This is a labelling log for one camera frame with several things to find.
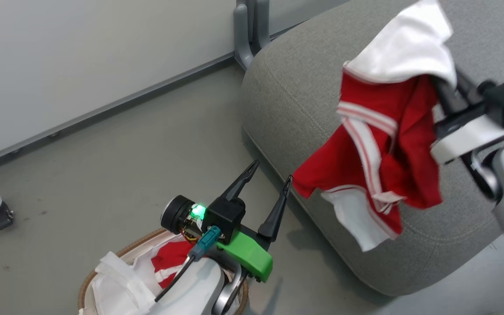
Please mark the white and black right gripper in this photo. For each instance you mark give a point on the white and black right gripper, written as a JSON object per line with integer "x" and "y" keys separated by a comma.
{"x": 470, "y": 138}

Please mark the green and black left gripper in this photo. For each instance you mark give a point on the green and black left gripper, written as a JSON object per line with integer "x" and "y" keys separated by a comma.
{"x": 245, "y": 253}

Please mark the red and white striped garment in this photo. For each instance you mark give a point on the red and white striped garment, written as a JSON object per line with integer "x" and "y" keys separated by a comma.
{"x": 387, "y": 131}

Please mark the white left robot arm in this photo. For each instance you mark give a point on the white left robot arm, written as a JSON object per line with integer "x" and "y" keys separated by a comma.
{"x": 190, "y": 288}

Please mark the grey fabric sofa seat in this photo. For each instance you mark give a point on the grey fabric sofa seat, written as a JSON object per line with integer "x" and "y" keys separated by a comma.
{"x": 304, "y": 87}

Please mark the round wicker laundry basket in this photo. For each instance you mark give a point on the round wicker laundry basket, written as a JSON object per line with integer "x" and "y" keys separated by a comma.
{"x": 103, "y": 267}

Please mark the black cylindrical wrist module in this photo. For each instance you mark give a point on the black cylindrical wrist module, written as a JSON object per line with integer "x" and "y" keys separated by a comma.
{"x": 177, "y": 214}

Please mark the red garment with white stripes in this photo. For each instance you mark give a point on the red garment with white stripes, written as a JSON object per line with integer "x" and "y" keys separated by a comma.
{"x": 171, "y": 260}

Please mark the grey metal stand leg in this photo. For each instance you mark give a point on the grey metal stand leg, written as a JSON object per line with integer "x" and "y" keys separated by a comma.
{"x": 247, "y": 30}

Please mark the white crumpled cloth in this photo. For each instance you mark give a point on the white crumpled cloth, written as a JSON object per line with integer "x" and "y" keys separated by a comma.
{"x": 116, "y": 288}

